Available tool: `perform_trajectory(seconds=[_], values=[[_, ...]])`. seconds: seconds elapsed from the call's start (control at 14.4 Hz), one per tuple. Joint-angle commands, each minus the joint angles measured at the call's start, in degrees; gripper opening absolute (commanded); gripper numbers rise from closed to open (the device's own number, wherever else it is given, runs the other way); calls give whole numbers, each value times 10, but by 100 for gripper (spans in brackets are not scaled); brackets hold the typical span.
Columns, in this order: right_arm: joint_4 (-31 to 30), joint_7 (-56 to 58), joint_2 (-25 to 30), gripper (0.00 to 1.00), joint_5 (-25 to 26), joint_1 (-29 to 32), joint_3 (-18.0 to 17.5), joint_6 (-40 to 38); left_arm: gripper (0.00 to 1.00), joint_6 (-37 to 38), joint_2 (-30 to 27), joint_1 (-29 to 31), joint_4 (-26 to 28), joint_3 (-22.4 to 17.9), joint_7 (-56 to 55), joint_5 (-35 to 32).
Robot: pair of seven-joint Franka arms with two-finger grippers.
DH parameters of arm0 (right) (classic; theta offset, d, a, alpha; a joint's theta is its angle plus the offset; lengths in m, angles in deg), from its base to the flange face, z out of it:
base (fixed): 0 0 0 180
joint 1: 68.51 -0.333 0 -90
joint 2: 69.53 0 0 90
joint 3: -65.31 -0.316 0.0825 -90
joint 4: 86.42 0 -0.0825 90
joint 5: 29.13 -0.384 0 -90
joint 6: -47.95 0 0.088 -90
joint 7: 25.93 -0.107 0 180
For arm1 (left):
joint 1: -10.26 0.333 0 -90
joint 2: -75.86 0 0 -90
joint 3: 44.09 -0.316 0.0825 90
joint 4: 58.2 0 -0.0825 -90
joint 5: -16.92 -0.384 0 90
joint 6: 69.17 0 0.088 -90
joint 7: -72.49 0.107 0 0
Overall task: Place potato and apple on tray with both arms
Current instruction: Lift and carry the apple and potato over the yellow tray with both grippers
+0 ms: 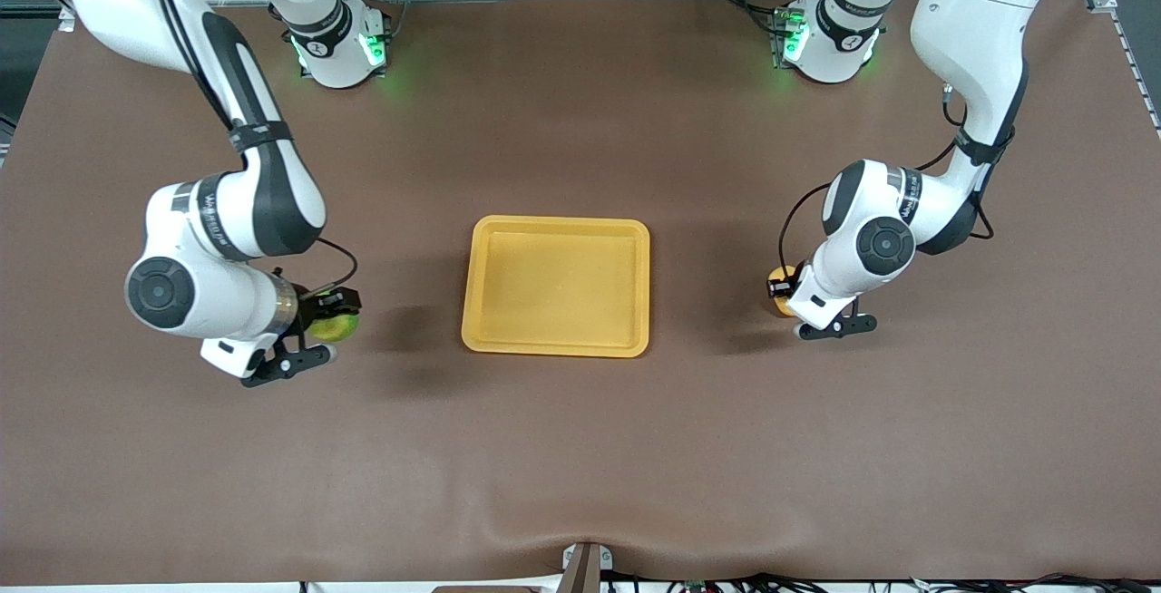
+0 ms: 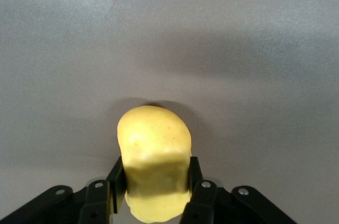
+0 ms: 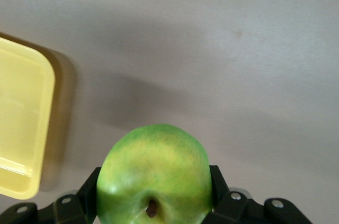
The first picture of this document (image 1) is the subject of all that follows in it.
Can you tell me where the yellow plastic tray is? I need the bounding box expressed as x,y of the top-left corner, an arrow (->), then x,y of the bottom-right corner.
461,215 -> 652,359

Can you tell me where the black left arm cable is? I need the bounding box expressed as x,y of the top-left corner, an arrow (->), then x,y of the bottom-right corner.
777,81 -> 996,291

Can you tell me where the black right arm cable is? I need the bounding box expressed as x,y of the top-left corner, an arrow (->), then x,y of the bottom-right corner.
148,0 -> 361,297

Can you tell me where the yellow potato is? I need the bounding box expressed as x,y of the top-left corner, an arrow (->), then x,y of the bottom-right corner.
767,264 -> 801,319

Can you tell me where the metal table clamp bracket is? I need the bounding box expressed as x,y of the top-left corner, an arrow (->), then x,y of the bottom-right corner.
560,541 -> 615,593

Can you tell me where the green apple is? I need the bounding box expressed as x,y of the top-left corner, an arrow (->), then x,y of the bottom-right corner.
311,310 -> 360,345

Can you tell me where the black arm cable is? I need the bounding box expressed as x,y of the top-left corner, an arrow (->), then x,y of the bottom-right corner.
148,0 -> 361,297
777,81 -> 996,291

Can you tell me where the metal base bracket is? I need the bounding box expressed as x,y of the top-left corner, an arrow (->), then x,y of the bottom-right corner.
768,5 -> 793,71

